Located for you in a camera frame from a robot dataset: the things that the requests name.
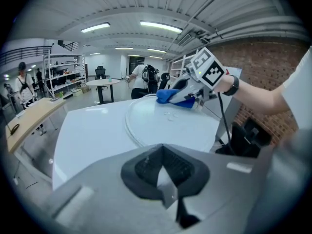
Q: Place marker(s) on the ceiling air vent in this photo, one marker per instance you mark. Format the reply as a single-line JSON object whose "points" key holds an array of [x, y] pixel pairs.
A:
{"points": [[184, 39]]}

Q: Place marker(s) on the glass microwave turntable plate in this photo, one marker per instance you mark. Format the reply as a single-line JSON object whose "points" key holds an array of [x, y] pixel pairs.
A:
{"points": [[168, 128]]}

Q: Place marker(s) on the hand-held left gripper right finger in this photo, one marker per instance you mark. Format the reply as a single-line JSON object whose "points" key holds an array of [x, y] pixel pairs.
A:
{"points": [[226, 179]]}

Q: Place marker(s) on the cardboard box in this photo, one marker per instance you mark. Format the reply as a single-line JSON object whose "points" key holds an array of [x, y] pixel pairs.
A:
{"points": [[85, 89]]}

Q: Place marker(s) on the long ceiling light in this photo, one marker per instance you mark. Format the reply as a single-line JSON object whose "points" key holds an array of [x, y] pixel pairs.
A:
{"points": [[156, 50], [123, 48], [161, 26], [95, 27]]}

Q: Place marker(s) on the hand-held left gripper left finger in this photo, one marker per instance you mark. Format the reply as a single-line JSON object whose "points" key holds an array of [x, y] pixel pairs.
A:
{"points": [[102, 203]]}

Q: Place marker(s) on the person's right forearm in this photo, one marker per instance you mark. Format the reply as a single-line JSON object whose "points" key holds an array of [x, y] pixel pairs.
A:
{"points": [[256, 96]]}

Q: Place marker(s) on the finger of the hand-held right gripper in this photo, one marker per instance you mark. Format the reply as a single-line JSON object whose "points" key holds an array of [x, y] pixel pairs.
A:
{"points": [[181, 91]]}

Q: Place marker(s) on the long wooden desk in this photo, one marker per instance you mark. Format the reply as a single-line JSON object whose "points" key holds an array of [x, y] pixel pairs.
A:
{"points": [[34, 116]]}

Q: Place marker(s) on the black office chair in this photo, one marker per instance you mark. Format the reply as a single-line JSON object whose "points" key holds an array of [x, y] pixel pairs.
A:
{"points": [[164, 80], [100, 72], [251, 138]]}

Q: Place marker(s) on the blue cloth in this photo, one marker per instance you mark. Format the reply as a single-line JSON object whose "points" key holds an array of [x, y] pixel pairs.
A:
{"points": [[165, 96]]}

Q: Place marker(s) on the black balcony railing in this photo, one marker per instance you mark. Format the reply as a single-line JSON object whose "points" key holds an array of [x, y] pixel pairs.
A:
{"points": [[22, 53]]}

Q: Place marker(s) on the black wristband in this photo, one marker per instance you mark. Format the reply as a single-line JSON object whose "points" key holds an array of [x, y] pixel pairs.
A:
{"points": [[233, 86]]}

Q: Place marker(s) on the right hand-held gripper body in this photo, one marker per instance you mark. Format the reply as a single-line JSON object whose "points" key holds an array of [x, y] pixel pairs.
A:
{"points": [[204, 74]]}

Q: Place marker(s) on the person's white shirt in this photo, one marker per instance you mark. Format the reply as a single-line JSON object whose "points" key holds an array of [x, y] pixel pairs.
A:
{"points": [[301, 89]]}

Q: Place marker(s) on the white shelving rack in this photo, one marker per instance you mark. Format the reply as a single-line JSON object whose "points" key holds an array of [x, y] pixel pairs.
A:
{"points": [[64, 74], [179, 68]]}

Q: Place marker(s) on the round white table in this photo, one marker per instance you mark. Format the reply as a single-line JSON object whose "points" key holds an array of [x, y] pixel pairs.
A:
{"points": [[102, 82]]}

